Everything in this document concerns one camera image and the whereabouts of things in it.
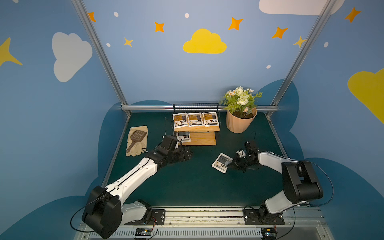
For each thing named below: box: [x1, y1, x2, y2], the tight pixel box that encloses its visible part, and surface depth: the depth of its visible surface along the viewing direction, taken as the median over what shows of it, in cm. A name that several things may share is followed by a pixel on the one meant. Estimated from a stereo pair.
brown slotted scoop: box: [126, 129, 147, 153], surface depth 106 cm
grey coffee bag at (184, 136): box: [176, 131, 191, 143], surface depth 106 cm
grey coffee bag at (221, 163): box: [211, 152, 234, 174], surface depth 95 cm
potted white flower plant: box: [219, 86, 263, 134], surface depth 92 cm
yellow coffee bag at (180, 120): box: [172, 112, 188, 129], surface depth 95 cm
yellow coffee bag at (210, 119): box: [202, 112, 220, 127], surface depth 95 cm
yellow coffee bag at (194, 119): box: [186, 112, 204, 128], surface depth 95 cm
